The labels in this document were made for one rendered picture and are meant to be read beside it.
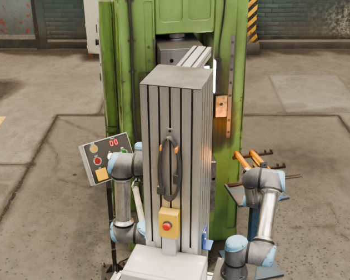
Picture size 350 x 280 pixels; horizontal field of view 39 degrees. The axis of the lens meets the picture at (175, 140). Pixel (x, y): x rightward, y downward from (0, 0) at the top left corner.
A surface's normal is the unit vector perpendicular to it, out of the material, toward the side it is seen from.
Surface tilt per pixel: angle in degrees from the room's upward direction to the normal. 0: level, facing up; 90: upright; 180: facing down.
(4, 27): 90
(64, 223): 0
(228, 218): 90
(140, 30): 90
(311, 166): 0
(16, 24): 90
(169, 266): 0
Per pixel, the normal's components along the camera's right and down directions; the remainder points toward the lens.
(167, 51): 0.18, 0.44
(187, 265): 0.00, -0.89
